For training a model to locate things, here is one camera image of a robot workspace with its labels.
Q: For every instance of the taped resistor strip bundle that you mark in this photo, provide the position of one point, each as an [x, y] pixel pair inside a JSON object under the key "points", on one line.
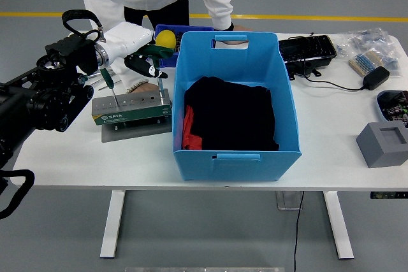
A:
{"points": [[365, 61]]}

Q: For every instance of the yellow foam ball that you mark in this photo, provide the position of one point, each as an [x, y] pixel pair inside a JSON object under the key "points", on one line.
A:
{"points": [[165, 39]]}

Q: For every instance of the grey block with square recess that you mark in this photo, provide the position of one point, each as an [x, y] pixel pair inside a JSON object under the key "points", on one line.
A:
{"points": [[379, 154]]}

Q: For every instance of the black cloth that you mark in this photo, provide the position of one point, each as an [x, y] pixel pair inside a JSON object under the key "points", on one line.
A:
{"points": [[232, 116]]}

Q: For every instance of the black plastic tray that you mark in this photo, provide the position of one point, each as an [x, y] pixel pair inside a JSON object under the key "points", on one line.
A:
{"points": [[306, 47]]}

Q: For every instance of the large light blue folding box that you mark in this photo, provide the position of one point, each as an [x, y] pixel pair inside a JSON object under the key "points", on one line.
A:
{"points": [[239, 167]]}

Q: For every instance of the person's left forearm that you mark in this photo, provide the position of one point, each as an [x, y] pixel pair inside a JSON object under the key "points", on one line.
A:
{"points": [[220, 11]]}

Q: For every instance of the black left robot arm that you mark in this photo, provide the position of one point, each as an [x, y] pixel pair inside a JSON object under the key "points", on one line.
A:
{"points": [[48, 103]]}

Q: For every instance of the dark electronic parts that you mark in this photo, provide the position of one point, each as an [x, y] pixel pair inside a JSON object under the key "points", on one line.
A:
{"points": [[395, 109]]}

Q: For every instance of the small dark blue bin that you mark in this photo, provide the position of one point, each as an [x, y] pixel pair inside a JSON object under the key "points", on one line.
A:
{"points": [[169, 61]]}

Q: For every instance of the black parts in bin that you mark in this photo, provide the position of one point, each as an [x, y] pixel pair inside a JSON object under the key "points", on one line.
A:
{"points": [[179, 39]]}

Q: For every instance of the light blue parts tray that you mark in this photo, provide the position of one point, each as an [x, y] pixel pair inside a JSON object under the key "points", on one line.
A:
{"points": [[379, 109]]}

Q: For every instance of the grey metal floor plate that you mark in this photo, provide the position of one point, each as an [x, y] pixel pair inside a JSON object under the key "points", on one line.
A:
{"points": [[285, 200]]}

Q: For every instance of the clear bag of components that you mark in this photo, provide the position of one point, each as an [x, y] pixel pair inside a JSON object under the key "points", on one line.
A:
{"points": [[366, 39]]}

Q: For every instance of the red cloth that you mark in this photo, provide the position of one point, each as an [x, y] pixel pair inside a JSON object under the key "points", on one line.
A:
{"points": [[188, 125]]}

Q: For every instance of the white table leg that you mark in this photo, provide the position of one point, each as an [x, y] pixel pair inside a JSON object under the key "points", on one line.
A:
{"points": [[113, 221], [338, 221]]}

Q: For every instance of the green hex key stand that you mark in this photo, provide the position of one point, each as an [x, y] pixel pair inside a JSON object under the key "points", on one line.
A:
{"points": [[134, 116]]}

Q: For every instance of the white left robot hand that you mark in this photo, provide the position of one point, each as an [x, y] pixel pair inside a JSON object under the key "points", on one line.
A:
{"points": [[127, 41]]}

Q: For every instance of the black table control panel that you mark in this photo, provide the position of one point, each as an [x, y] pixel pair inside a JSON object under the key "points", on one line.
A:
{"points": [[389, 195]]}

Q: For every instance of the person's right hand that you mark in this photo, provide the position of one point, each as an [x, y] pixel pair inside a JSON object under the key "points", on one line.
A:
{"points": [[145, 88]]}

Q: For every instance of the person's left hand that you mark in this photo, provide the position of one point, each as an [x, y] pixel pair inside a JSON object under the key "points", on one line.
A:
{"points": [[242, 28]]}

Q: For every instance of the black plastic bracket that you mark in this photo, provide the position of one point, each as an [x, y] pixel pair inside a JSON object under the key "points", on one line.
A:
{"points": [[299, 67]]}

